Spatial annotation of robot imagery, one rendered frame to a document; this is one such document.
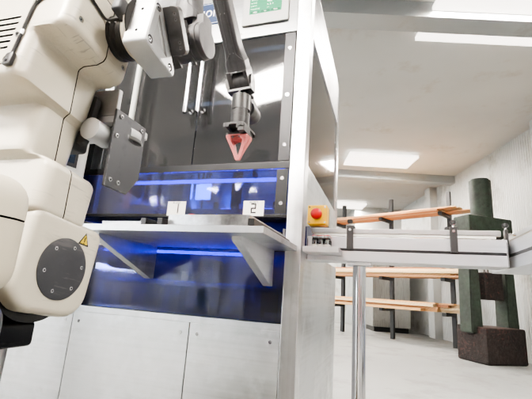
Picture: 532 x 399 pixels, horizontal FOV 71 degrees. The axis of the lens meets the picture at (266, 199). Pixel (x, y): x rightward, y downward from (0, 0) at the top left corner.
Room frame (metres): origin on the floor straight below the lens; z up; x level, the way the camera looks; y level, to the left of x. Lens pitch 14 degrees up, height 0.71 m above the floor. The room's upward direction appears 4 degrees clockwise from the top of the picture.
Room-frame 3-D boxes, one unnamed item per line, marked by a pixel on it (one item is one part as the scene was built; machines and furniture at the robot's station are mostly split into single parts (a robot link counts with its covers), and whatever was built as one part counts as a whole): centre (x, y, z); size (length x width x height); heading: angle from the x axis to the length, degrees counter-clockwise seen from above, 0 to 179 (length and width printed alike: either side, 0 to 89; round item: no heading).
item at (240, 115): (1.04, 0.09, 1.20); 0.10 x 0.07 x 0.07; 161
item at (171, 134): (1.60, 0.55, 1.51); 0.47 x 0.01 x 0.59; 72
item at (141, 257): (1.39, 0.50, 0.80); 0.34 x 0.03 x 0.13; 162
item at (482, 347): (5.30, -3.16, 1.27); 0.82 x 0.67 x 2.54; 88
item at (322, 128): (1.83, -0.28, 1.51); 0.85 x 0.01 x 0.59; 162
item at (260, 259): (1.23, 0.02, 0.80); 0.34 x 0.03 x 0.13; 162
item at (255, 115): (1.08, 0.09, 1.29); 0.11 x 0.09 x 0.12; 161
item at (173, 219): (1.23, 0.11, 0.90); 0.34 x 0.26 x 0.04; 161
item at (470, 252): (1.41, -0.52, 0.92); 0.69 x 0.15 x 0.16; 72
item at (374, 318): (9.54, -3.15, 0.90); 1.40 x 1.08 x 1.81; 178
